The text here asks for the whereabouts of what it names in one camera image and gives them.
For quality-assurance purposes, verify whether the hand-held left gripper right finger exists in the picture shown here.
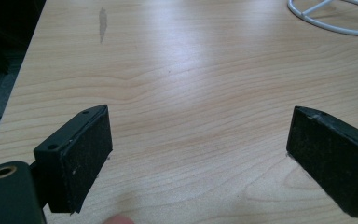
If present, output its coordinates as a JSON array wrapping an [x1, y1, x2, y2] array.
[[286, 105, 358, 218]]

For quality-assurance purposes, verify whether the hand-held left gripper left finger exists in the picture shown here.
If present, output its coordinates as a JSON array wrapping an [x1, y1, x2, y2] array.
[[33, 104, 114, 216]]

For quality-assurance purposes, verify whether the white wire rack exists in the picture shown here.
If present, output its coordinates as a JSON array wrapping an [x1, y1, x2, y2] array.
[[287, 0, 358, 37]]

